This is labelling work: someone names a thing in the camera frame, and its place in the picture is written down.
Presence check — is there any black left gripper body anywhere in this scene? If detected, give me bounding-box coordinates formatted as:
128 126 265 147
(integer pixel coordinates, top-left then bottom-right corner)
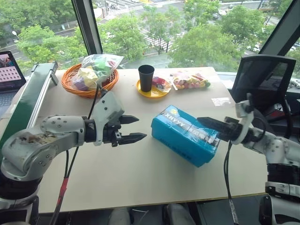
102 112 124 148

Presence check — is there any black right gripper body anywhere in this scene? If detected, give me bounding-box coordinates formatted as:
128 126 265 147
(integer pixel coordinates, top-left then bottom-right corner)
221 117 244 143

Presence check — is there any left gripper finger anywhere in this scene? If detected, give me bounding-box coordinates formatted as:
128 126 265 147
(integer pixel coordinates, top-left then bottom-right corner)
119 114 140 126
118 132 148 145

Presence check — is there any blue cardboard shoebox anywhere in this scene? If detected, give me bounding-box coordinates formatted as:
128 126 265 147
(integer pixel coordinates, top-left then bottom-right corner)
150 104 221 168

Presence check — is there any small clear plastic bag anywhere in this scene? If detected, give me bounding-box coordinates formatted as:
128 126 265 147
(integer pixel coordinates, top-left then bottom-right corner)
211 97 232 107

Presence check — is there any yellow plate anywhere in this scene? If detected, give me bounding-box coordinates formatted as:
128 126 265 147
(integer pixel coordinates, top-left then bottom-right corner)
136 79 173 99

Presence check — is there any black cup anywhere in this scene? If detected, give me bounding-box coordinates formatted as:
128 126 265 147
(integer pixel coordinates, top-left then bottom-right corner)
138 64 156 93

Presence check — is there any plastic bag of colourful sweets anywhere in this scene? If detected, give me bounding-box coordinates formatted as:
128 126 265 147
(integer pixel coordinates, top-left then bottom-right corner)
169 71 211 91

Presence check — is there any small bag of colourful items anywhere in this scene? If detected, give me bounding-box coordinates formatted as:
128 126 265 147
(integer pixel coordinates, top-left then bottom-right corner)
151 75 174 92

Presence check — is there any orange wicker basket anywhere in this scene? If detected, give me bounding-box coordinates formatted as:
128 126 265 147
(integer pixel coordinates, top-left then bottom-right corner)
61 63 120 99

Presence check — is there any black mesh office chair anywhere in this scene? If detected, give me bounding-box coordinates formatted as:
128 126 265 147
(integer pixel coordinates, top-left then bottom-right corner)
231 54 300 150

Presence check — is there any plastic bag of coloured blocks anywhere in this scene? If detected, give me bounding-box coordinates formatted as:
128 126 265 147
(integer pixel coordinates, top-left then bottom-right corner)
70 54 125 91

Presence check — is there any grey rounded shape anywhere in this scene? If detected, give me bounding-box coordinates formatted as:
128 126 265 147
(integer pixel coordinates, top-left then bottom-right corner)
165 203 195 225
109 207 131 225

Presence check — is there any green conveyor belt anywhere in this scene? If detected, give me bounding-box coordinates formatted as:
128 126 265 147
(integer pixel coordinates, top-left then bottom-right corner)
0 61 59 150

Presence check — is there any black slanted window pillar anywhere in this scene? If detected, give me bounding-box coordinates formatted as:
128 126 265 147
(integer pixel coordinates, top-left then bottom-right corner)
259 0 300 56

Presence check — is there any open laptop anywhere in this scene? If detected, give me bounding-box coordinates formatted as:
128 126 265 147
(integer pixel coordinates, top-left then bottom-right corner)
0 51 27 118

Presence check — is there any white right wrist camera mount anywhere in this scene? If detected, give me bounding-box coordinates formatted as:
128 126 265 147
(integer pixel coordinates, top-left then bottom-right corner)
232 100 255 145

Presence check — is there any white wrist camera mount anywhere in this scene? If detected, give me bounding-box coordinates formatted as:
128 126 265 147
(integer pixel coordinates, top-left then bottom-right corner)
232 100 255 145
90 90 125 146

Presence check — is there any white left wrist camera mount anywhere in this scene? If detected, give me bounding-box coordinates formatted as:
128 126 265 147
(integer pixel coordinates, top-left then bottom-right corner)
90 90 125 146

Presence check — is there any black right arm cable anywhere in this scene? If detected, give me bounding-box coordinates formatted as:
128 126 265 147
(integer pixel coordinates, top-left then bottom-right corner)
223 140 241 225

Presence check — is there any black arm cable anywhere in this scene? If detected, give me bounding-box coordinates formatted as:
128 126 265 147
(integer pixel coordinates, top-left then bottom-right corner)
223 140 241 225
50 82 106 225

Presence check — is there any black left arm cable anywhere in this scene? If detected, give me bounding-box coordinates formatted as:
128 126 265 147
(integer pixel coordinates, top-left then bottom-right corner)
50 82 106 225

